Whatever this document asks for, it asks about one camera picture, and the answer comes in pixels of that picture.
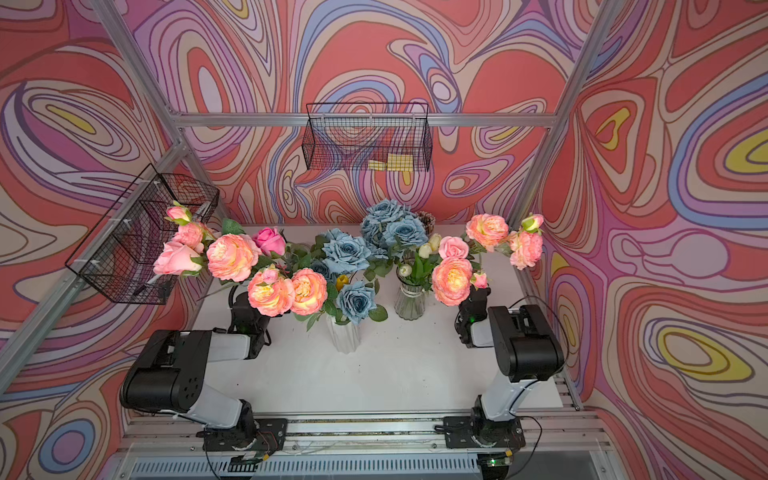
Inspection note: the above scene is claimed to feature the black wire basket back wall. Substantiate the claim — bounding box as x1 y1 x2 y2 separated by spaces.
302 101 433 173

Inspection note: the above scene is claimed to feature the black wire basket left wall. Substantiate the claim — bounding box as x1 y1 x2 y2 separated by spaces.
65 165 219 305

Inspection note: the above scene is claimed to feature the pink peony bunch glass vase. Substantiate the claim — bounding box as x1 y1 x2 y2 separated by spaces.
406 234 490 306

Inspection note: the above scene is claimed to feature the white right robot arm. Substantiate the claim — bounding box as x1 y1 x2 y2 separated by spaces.
435 287 565 451

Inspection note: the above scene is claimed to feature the clear ribbed glass vase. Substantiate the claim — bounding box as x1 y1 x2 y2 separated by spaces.
395 274 426 321

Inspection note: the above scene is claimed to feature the yellow sponge in basket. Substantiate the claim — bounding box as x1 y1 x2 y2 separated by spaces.
367 153 415 173

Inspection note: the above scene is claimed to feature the black wire basket wall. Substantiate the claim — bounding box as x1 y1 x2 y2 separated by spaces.
65 165 219 305
302 101 433 173

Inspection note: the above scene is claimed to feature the blue rose bunch white vase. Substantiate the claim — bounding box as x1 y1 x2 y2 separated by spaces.
289 228 389 329

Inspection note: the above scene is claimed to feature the magenta rose stem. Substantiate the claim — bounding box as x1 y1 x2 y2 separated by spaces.
252 227 287 257

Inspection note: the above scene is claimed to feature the pink peony flower branch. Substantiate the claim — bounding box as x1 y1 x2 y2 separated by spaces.
165 201 263 282

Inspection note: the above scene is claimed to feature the pink peony branch right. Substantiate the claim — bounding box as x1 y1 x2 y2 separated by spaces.
466 214 544 270

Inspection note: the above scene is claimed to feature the light pink rose stem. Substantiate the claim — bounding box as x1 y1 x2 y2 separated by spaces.
153 241 203 276

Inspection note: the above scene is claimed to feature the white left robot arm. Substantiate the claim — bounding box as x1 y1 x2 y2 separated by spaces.
119 291 287 456

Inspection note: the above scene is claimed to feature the white ribbed ceramic vase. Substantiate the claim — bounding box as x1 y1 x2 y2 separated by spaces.
325 314 360 354

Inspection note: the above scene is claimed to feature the metal base rail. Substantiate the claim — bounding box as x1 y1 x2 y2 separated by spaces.
106 410 627 479

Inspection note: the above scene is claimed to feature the blue rose bunch glass vase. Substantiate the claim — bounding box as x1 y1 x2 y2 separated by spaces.
361 200 428 259

